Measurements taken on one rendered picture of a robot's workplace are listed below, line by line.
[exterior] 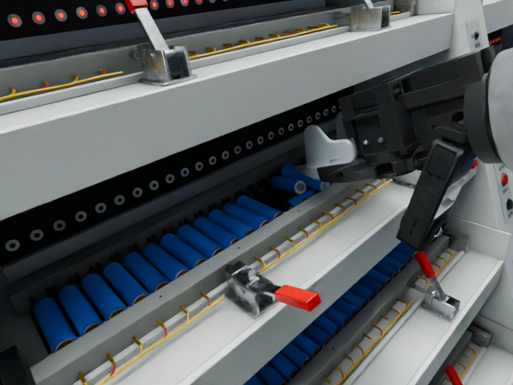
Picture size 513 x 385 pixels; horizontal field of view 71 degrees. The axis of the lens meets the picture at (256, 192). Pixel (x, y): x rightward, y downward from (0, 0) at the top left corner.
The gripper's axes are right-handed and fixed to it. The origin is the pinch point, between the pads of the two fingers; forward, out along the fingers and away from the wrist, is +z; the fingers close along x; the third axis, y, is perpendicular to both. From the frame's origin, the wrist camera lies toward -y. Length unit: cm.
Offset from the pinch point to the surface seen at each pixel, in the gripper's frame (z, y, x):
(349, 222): -4.8, -5.9, 2.8
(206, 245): 1.0, -1.7, 16.7
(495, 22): -7.5, 8.9, -41.8
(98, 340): -2.6, -2.6, 28.8
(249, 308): -5.9, -6.0, 18.5
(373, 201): -4.5, -5.7, -2.6
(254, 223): 0.5, -2.2, 10.9
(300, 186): -0.1, -0.9, 3.6
